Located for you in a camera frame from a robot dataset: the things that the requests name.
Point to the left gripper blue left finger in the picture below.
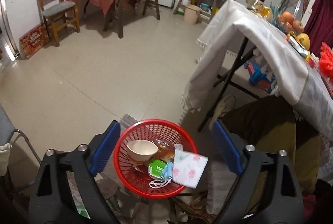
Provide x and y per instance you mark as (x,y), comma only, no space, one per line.
(101,148)

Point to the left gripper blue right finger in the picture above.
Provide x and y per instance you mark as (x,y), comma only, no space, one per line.
(228,147)

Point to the white paper bowl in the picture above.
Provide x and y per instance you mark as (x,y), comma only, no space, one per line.
(141,150)

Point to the white floral tissue pack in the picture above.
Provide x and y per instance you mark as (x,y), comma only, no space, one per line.
(188,168)

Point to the clear plastic bowl orange residue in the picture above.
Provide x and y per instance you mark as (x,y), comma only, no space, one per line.
(165,151)

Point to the red plastic mesh basket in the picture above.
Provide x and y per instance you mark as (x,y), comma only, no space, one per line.
(134,176)

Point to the green white snack wrapper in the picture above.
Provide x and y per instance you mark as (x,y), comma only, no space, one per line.
(155,168)

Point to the blue face mask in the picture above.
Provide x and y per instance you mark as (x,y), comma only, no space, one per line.
(167,173)

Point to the black folding table leg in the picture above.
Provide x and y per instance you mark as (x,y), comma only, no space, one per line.
(226,79)

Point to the white tablecloth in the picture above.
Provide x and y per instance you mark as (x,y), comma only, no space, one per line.
(300,85)

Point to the red cardboard box on floor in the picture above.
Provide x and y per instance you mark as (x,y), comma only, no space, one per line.
(34,40)

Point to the red crumpled wrapper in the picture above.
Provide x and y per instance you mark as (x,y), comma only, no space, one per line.
(326,61)

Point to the yellow pomelo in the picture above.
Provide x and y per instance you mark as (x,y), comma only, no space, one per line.
(304,40)

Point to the beige plastic bucket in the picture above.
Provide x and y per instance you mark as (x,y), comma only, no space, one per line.
(192,13)

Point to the yellow snack bag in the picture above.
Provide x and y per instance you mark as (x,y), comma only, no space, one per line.
(265,12)

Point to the blue glass fruit bowl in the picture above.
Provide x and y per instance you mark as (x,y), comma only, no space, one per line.
(278,20)

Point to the glass bowl with spoon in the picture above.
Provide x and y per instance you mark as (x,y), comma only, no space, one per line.
(250,4)

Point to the dark wooden bench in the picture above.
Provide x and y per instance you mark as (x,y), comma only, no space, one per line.
(115,12)

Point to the wooden chair grey seat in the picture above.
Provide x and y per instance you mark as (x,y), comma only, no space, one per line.
(59,16)

